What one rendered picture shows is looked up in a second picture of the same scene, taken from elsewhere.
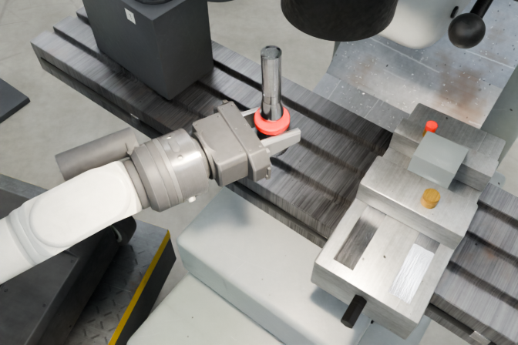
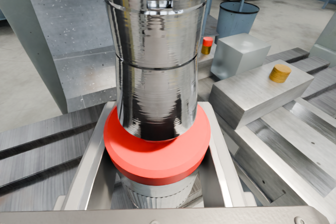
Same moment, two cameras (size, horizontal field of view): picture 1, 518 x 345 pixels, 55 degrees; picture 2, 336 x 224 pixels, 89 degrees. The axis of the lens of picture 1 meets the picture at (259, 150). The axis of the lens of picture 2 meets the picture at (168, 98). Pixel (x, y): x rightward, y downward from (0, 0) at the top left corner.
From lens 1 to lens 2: 60 cm
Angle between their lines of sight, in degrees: 43
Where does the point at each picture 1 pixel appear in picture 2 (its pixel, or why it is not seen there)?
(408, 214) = (281, 98)
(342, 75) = (80, 92)
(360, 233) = (283, 149)
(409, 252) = (306, 122)
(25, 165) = not seen: outside the picture
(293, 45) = not seen: hidden behind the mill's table
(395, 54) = (101, 55)
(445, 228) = (305, 82)
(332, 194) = not seen: hidden behind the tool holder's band
